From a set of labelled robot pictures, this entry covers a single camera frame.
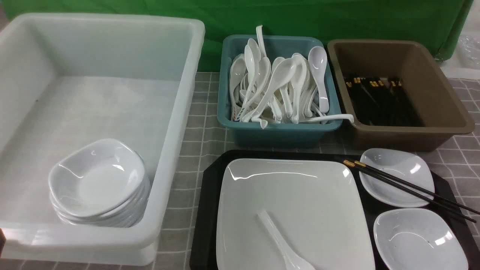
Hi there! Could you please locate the large white square plate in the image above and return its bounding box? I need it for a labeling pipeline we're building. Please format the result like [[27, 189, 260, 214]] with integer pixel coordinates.
[[216, 158, 375, 270]]

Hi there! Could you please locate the brown plastic bin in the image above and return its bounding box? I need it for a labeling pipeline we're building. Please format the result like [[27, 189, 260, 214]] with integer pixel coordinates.
[[327, 39, 474, 152]]

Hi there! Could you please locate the teal plastic bin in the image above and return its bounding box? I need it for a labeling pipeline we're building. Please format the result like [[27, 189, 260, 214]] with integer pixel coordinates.
[[217, 34, 342, 149]]

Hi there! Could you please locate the grey checked tablecloth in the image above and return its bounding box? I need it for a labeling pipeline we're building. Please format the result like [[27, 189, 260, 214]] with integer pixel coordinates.
[[1, 72, 479, 270]]

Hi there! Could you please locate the clear plastic bag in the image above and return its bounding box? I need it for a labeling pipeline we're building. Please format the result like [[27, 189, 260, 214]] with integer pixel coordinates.
[[458, 34, 480, 70]]

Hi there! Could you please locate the green cloth backdrop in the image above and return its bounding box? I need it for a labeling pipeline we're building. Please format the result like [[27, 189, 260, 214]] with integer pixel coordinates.
[[1, 0, 473, 72]]

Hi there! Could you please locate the black serving tray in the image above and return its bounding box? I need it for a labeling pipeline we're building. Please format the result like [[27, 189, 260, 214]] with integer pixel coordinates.
[[190, 149, 480, 270]]

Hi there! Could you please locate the pile of white spoons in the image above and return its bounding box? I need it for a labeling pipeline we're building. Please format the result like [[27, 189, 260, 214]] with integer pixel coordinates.
[[229, 25, 331, 129]]

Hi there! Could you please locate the black chopstick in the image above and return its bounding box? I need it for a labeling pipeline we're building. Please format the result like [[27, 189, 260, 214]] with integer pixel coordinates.
[[353, 160, 479, 214], [342, 159, 477, 224]]

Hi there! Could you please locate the bundle of black chopsticks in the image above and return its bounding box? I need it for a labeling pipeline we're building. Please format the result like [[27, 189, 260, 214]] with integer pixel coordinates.
[[344, 74, 425, 128]]

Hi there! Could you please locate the white small dish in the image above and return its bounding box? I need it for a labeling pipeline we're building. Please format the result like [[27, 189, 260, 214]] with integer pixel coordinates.
[[359, 148, 435, 207], [373, 208, 469, 270]]

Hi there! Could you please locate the stack of white dishes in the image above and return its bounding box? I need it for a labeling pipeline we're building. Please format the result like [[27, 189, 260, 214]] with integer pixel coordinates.
[[48, 138, 151, 228]]

